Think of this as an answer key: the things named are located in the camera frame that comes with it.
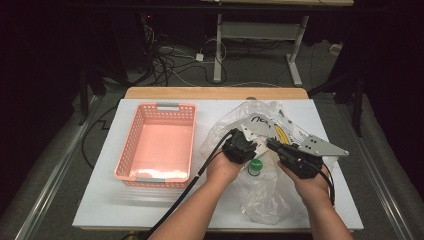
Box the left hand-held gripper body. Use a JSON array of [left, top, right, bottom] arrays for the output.
[[221, 124, 259, 165]]

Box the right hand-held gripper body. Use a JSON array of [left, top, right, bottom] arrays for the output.
[[277, 134, 350, 180]]

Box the small jar with green lid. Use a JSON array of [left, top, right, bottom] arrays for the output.
[[246, 158, 265, 178]]

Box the clear smiley plastic bag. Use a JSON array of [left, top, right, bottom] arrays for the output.
[[199, 99, 338, 226]]

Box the pink plastic basket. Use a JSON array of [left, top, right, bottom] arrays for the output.
[[114, 102, 198, 189]]

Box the person's left hand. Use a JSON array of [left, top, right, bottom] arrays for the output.
[[205, 152, 245, 188]]

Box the person's right hand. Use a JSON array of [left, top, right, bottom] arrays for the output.
[[277, 161, 330, 206]]

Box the wooden table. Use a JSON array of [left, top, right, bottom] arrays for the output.
[[124, 86, 310, 101]]

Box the black metal stand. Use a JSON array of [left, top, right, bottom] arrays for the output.
[[308, 66, 365, 138], [77, 66, 90, 127]]

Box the white board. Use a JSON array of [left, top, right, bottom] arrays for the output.
[[72, 98, 365, 232]]

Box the right hand-held gripper black cable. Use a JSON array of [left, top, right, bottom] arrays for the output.
[[319, 162, 336, 207]]

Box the hand-held gripper black cable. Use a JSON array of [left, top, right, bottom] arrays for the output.
[[142, 130, 235, 240], [319, 162, 336, 207]]

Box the left hand-held gripper black cable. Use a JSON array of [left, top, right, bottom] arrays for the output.
[[142, 130, 235, 240]]

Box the white metal desk frame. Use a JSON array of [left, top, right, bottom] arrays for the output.
[[212, 13, 310, 87]]

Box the tangle of floor cables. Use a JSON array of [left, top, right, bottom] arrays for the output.
[[143, 29, 228, 88]]

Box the black floor cable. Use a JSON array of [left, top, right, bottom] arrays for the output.
[[81, 105, 118, 170]]

